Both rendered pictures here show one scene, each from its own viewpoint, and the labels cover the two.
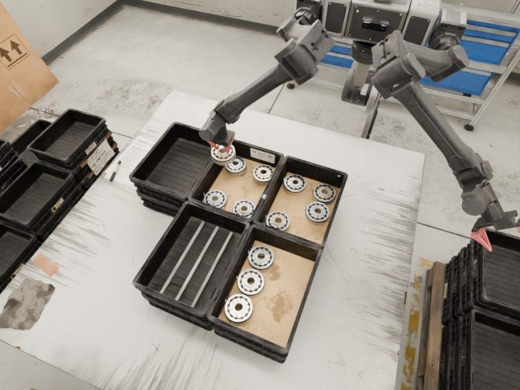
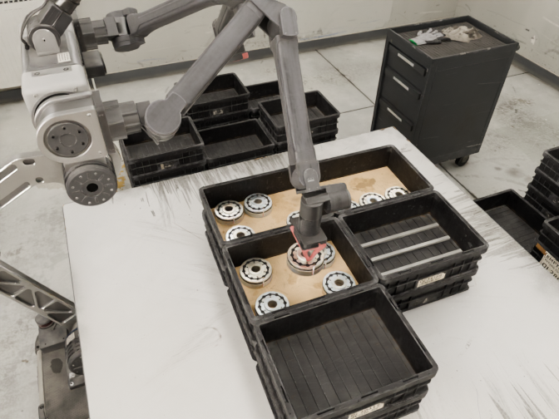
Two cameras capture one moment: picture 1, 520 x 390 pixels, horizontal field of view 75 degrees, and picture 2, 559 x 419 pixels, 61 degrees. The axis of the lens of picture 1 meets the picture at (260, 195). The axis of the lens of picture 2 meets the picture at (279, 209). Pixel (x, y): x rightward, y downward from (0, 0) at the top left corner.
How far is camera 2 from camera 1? 1.80 m
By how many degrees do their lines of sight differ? 75
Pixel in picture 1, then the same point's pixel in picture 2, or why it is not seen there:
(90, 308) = (536, 330)
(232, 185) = (299, 293)
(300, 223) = (279, 213)
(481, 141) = not seen: outside the picture
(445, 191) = not seen: hidden behind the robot
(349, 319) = not seen: hidden behind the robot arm
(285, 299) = (355, 184)
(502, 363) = (226, 150)
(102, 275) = (513, 355)
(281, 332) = (377, 174)
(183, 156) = (319, 389)
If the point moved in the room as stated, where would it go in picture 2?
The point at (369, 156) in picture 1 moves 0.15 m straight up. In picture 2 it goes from (105, 243) to (95, 214)
